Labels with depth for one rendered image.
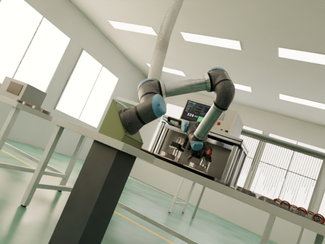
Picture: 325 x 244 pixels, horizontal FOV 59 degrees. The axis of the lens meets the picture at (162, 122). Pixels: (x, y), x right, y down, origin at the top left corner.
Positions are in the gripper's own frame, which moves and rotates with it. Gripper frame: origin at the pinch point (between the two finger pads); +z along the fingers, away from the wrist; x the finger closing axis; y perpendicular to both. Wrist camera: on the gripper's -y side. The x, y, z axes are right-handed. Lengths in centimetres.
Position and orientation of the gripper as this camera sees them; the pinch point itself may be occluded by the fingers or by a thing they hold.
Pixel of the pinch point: (197, 165)
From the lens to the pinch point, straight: 208.6
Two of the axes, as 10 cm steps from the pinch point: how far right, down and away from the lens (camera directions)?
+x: 8.5, 2.8, -4.5
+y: -5.1, 2.1, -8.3
